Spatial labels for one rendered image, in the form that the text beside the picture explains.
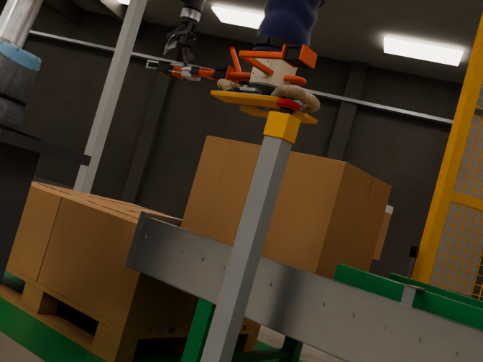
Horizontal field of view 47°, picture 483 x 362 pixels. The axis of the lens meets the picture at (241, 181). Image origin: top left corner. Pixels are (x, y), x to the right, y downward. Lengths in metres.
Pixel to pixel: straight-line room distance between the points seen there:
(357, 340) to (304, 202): 0.50
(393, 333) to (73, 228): 1.52
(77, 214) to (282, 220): 1.03
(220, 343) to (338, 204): 0.58
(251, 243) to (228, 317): 0.21
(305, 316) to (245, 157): 0.65
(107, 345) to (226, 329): 0.87
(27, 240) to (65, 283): 0.36
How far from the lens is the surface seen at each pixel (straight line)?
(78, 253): 2.47
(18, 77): 2.02
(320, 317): 1.58
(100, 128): 5.74
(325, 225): 1.75
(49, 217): 2.67
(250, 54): 1.98
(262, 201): 1.49
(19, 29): 2.23
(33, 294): 2.69
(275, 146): 1.50
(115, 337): 2.28
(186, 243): 1.86
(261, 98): 2.05
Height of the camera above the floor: 0.72
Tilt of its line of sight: 3 degrees up
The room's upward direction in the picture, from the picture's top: 16 degrees clockwise
